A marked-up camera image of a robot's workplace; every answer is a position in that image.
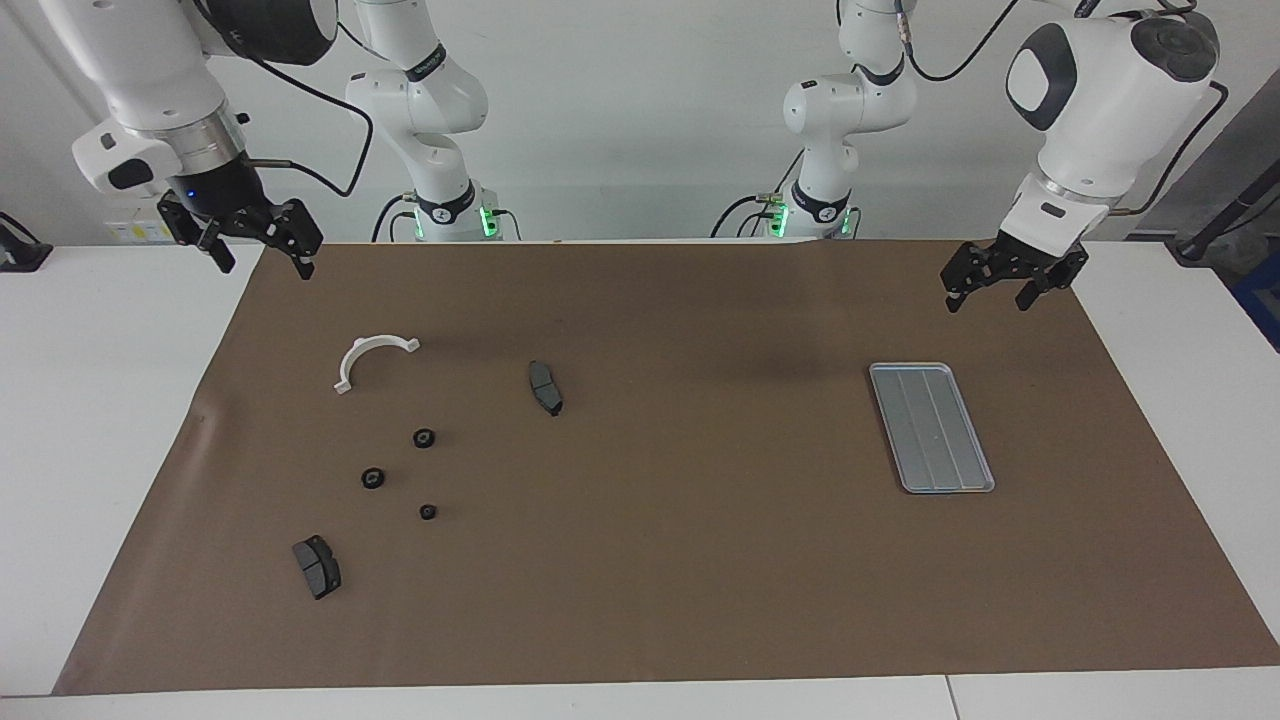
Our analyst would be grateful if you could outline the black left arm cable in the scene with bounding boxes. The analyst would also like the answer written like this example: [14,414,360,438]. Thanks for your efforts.
[893,0,1229,216]

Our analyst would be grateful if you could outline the blue crate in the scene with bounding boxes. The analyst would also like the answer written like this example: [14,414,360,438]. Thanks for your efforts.
[1230,250,1280,351]

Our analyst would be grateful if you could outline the white curved plastic bracket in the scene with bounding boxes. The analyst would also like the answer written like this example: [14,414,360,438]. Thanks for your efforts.
[333,335,422,395]

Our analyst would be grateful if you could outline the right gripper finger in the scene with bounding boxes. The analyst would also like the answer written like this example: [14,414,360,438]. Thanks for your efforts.
[284,200,324,281]
[198,225,237,274]

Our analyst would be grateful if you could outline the white wall socket box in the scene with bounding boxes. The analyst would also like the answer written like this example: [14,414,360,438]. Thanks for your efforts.
[105,212,179,244]

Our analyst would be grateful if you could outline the black base cable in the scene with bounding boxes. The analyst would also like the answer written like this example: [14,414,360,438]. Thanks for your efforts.
[710,193,766,239]
[372,193,413,243]

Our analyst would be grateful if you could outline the brown paper mat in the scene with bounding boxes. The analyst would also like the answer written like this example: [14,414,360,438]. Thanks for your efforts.
[52,238,1280,697]

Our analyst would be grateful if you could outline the black metal stand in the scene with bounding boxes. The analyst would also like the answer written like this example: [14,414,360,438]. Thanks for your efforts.
[1165,160,1280,266]

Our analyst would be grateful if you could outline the black table clamp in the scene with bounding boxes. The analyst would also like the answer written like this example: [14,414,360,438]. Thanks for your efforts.
[0,212,53,273]

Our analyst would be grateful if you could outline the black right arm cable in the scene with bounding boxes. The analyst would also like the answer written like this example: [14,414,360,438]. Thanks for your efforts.
[195,0,376,199]

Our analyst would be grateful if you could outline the dark grey brake pad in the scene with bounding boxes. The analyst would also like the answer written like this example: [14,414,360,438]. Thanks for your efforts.
[527,360,565,417]
[292,535,343,601]

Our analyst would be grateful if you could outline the silver metal tray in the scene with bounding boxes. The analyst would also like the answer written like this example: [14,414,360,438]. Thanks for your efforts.
[868,362,997,495]

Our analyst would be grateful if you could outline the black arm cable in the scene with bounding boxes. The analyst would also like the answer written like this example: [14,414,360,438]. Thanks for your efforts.
[195,0,376,199]
[893,0,1229,216]

